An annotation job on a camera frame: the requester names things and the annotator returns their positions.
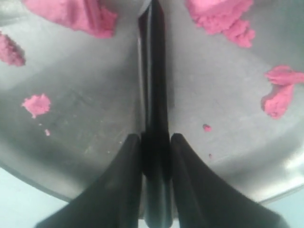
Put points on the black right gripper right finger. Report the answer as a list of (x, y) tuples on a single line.
[(204, 200)]

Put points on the pink dough lump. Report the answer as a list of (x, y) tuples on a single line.
[(223, 16)]

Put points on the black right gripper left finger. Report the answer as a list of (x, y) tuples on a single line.
[(112, 201)]

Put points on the pink crumb front left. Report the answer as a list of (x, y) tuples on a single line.
[(10, 53)]

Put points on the pink dough half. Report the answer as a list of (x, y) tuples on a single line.
[(88, 16)]

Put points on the pink crumb near knife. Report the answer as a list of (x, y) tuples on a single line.
[(283, 79)]

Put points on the round steel plate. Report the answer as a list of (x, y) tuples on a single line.
[(93, 87)]

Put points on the black serrated knife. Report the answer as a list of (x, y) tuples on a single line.
[(155, 139)]

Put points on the small pink crumb centre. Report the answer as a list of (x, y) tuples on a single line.
[(207, 127)]

